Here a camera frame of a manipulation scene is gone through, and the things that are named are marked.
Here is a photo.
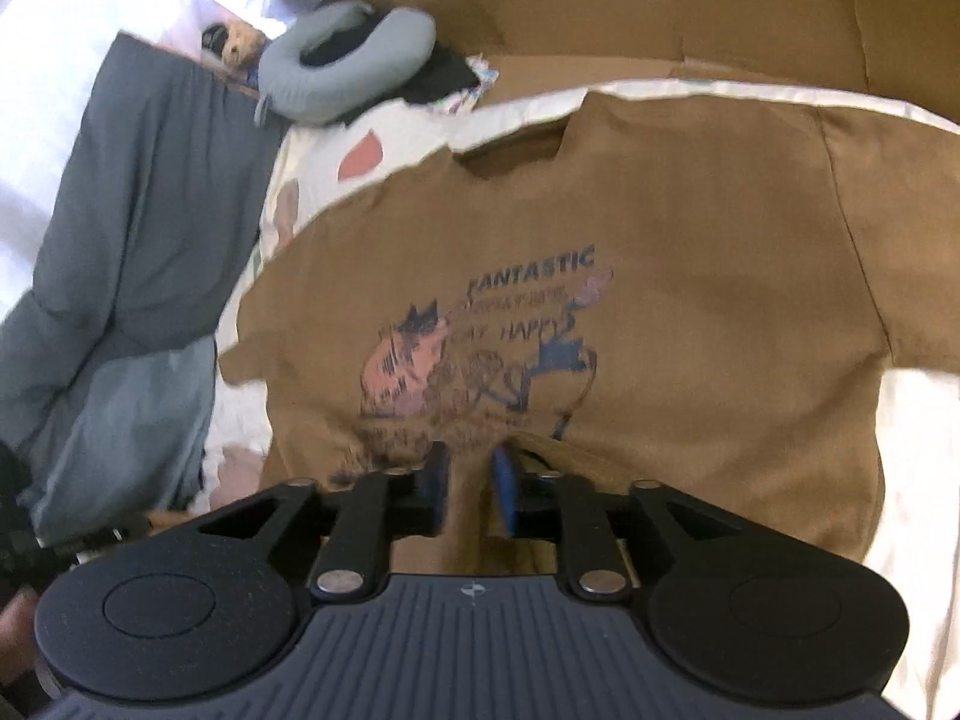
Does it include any dark grey quilt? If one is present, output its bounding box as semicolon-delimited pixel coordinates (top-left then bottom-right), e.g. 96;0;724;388
0;31;293;541

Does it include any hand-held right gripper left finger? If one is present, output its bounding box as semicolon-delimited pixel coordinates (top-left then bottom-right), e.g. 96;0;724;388
196;442;449;601

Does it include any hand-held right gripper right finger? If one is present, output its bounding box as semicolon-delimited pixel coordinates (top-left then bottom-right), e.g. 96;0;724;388
491;448;755;601

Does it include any small floral patterned cloth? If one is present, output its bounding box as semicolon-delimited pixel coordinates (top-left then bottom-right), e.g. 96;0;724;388
427;52;500;117

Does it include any grey-blue neck pillow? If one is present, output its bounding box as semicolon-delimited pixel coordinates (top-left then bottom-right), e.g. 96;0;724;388
253;0;437;127

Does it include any brown teddy bear plush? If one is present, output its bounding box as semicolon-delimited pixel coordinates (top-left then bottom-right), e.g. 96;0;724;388
201;21;267;76

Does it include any large brown cardboard sheet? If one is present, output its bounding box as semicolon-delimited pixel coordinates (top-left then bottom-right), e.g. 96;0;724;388
322;0;960;128

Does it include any brown printed t-shirt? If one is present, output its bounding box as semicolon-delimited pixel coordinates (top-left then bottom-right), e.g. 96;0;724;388
217;79;960;586

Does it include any white patterned bed sheet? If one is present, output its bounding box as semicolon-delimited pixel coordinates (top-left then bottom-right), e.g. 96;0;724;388
202;75;960;720

